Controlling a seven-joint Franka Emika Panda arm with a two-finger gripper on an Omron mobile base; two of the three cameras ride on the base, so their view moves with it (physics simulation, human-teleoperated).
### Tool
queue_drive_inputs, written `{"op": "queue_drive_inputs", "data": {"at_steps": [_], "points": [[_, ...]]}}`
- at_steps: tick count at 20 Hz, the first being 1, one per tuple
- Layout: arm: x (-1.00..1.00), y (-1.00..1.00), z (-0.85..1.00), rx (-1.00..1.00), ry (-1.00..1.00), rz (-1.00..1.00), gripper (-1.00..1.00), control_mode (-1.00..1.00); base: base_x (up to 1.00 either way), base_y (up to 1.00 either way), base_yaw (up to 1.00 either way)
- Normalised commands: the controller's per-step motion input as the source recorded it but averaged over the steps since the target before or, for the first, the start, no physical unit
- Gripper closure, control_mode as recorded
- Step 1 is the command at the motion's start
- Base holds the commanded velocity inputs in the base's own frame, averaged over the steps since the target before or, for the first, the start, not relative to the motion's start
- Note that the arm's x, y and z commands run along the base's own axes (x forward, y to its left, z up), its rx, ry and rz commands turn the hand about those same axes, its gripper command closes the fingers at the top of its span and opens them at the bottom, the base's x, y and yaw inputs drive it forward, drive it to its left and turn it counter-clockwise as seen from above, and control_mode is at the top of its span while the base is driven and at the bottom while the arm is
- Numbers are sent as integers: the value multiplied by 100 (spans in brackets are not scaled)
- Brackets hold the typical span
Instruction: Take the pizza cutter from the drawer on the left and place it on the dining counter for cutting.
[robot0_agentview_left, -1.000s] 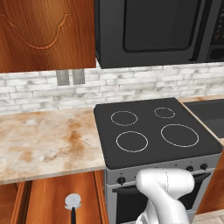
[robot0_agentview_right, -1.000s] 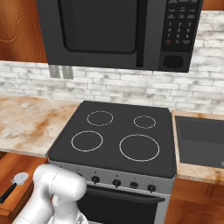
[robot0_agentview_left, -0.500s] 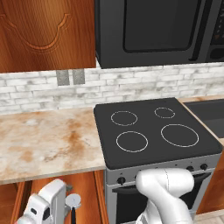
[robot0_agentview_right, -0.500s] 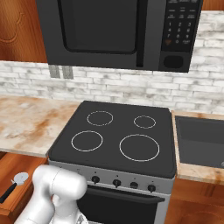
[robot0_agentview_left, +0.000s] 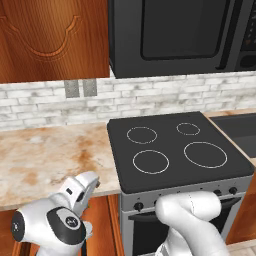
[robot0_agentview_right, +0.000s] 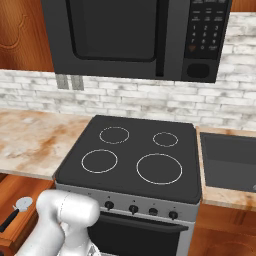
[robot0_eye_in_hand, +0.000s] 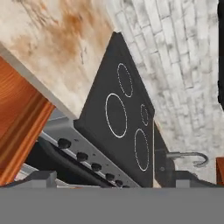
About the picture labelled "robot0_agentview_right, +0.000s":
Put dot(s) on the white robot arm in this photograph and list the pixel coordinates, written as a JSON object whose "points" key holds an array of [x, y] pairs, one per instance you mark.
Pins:
{"points": [[63, 218]]}

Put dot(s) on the open wooden drawer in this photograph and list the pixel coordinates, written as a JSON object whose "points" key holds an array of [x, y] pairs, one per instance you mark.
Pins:
{"points": [[16, 213]]}

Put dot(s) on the black hob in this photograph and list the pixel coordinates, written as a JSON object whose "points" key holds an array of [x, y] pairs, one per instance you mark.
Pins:
{"points": [[133, 156]]}

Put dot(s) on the black oven knob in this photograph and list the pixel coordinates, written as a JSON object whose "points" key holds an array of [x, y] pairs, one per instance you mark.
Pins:
{"points": [[173, 214], [153, 211], [109, 205], [133, 209]]}

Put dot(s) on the black microwave oven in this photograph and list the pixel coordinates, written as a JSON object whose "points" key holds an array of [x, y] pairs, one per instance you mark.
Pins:
{"points": [[140, 36]]}

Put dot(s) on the silver oven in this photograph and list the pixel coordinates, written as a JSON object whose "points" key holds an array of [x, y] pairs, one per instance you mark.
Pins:
{"points": [[140, 230]]}

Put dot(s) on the dark grey sink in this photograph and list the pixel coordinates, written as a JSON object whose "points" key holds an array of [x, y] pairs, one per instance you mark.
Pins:
{"points": [[230, 161]]}

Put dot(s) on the wooden base cupboard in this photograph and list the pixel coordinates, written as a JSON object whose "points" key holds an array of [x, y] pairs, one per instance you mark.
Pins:
{"points": [[226, 233]]}

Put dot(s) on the grey wall socket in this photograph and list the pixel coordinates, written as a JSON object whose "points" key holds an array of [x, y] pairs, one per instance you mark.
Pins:
{"points": [[77, 82], [62, 82]]}

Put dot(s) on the wooden wall cupboard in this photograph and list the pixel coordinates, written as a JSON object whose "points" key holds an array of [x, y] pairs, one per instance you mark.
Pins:
{"points": [[23, 33], [243, 5]]}

